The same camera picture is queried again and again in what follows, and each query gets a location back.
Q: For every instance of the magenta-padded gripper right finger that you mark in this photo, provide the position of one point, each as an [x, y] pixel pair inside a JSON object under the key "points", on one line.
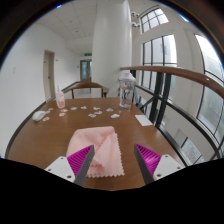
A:
{"points": [[165, 165]]}

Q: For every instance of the spray bottle with orange label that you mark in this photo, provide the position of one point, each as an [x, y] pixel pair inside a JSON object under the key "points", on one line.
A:
{"points": [[60, 99]]}

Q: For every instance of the wide black-framed window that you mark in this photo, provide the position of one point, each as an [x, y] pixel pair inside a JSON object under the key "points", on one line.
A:
{"points": [[211, 83]]}

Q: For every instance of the beige wall door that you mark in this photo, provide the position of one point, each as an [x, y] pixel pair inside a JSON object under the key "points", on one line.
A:
{"points": [[48, 75]]}

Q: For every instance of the green exit sign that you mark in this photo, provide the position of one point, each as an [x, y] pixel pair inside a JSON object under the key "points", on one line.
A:
{"points": [[87, 53]]}

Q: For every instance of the wooden handrail with black bars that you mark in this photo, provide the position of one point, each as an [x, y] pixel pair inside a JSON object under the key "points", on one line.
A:
{"points": [[186, 76]]}

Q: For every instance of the pink towel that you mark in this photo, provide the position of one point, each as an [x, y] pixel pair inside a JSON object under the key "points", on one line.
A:
{"points": [[100, 138]]}

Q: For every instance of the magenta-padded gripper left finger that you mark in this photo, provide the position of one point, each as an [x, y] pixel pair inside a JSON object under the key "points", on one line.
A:
{"points": [[61, 166]]}

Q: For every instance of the white paper sheet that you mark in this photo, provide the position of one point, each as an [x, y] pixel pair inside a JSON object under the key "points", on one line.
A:
{"points": [[144, 120]]}

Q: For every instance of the tall black-framed window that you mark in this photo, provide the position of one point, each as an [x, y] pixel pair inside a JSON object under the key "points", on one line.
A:
{"points": [[158, 50]]}

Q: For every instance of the small sticker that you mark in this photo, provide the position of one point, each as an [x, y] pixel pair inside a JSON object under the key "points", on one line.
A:
{"points": [[62, 114], [96, 108], [50, 109], [73, 108], [109, 109], [92, 115], [115, 116], [98, 112], [64, 110], [83, 107], [45, 118]]}

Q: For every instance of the clear plastic drink bottle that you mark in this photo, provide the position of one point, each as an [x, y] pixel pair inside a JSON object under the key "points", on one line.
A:
{"points": [[127, 91]]}

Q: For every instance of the glass double door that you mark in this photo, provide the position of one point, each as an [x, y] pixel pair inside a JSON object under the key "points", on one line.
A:
{"points": [[85, 70]]}

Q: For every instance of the wooden chair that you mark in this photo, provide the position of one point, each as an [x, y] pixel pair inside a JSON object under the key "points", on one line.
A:
{"points": [[87, 85]]}

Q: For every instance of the small black-framed window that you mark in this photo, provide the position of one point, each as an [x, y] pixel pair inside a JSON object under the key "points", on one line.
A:
{"points": [[153, 19]]}

